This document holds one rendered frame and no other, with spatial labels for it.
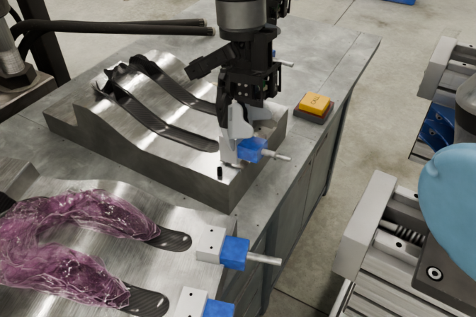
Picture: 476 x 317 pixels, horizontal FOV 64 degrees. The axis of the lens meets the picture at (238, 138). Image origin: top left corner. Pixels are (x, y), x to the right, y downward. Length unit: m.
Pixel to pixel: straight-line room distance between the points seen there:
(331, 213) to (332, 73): 0.82
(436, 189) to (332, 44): 1.05
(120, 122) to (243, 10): 0.37
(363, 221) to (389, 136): 1.76
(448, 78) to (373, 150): 1.28
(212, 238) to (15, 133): 0.61
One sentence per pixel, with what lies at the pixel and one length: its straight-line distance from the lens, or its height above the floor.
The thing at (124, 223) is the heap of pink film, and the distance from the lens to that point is 0.65.
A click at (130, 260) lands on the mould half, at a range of 0.64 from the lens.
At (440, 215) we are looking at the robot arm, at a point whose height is 1.19.
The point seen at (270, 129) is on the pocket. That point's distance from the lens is 0.83.
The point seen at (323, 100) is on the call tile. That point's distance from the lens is 0.98.
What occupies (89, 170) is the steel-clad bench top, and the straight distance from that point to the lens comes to 0.89.
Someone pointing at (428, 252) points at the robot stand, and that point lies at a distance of 0.47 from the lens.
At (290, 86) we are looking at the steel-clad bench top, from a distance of 1.08.
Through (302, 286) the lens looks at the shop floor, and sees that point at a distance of 1.59.
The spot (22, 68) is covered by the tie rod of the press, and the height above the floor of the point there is 0.83.
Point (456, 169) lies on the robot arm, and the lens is 0.27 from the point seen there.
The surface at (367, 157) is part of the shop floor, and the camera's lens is 2.10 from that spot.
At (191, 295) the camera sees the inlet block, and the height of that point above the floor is 0.87.
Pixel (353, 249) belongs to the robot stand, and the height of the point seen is 0.97.
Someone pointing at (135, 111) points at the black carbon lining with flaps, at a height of 0.91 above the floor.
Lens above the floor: 1.40
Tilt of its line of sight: 42 degrees down
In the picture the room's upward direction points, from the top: straight up
